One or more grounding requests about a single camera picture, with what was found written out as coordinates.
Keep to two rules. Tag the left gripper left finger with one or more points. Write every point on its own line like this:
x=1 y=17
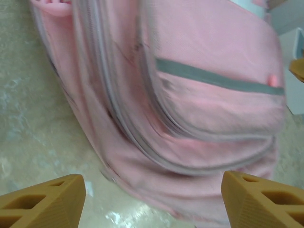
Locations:
x=47 y=204

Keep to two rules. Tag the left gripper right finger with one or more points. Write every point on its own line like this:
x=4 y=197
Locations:
x=261 y=206

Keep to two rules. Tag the grey white box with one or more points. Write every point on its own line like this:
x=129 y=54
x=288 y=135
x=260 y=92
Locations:
x=294 y=95

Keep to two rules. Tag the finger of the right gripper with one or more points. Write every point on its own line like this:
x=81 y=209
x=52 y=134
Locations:
x=298 y=69

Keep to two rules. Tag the pink backpack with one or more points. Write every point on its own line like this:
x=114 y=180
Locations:
x=190 y=107

